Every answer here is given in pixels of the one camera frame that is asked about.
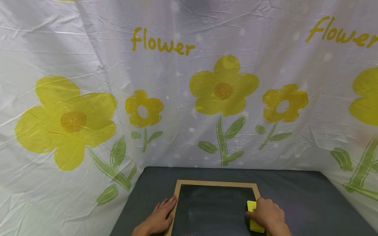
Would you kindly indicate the person's right hand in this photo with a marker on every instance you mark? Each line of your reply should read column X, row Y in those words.
column 268, row 213

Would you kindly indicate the person's left index finger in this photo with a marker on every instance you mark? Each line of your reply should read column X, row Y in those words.
column 172, row 203

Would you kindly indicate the person's left thumb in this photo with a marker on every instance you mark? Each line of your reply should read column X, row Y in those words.
column 170, row 220

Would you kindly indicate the person's left ring finger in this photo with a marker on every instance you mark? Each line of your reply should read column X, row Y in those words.
column 159, row 208

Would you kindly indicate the person's left forearm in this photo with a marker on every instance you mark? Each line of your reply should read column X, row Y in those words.
column 144, row 230

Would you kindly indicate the person's right forearm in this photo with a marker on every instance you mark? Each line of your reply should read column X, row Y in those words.
column 279, row 229

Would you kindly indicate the wood-framed black chalkboard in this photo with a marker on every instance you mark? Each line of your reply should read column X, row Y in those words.
column 212, row 209

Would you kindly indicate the person's left little finger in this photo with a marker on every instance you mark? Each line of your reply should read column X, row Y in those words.
column 154, row 212

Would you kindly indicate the person's right thumb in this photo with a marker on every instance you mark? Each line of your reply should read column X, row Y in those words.
column 251, row 214

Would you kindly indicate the person's left hand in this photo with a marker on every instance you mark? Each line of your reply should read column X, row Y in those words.
column 159, row 218

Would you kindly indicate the person's left middle finger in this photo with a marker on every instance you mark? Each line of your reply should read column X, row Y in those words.
column 165, row 205

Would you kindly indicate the yellow sponge eraser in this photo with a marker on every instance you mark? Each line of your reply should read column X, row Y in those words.
column 251, row 206

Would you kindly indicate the person's right fingers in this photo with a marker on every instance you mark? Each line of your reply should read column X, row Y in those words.
column 261, row 203

